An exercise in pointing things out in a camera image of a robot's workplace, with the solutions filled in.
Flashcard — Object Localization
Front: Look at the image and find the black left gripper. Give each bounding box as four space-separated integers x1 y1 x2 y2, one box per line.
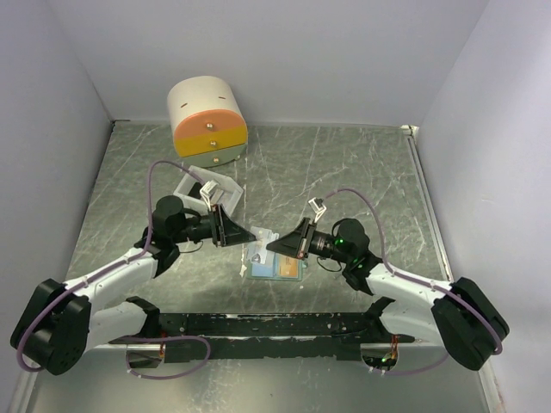
172 203 256 247

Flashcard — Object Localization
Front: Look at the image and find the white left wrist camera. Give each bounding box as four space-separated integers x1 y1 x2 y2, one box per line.
200 180 224 207

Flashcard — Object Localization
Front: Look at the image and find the gold VIP credit card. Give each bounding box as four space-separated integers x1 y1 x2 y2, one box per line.
275 255 301 279

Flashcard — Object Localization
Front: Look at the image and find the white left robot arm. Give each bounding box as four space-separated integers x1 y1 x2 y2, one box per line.
10 195 256 375

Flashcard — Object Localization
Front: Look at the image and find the round mini drawer cabinet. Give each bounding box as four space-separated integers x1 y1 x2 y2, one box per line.
167 76 248 168

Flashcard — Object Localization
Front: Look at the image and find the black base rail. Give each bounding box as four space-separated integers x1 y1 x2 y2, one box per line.
107 296 417 363

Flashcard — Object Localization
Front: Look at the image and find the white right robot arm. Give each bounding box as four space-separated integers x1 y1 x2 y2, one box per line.
266 219 510 371

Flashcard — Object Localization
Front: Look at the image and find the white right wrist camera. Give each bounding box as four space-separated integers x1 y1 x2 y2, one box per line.
308 198 327 224

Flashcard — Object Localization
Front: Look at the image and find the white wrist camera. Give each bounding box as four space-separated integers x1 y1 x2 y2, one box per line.
308 198 327 224
200 180 224 207

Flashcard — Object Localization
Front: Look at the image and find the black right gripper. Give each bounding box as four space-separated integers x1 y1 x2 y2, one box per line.
266 217 351 264

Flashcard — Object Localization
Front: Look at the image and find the white gold VIP card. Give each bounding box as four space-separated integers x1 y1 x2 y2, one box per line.
245 226 279 265

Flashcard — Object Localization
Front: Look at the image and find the white card tray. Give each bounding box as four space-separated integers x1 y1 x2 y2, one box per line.
173 166 244 217

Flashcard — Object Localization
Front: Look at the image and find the green card holder book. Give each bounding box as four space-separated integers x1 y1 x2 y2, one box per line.
245 253 308 281

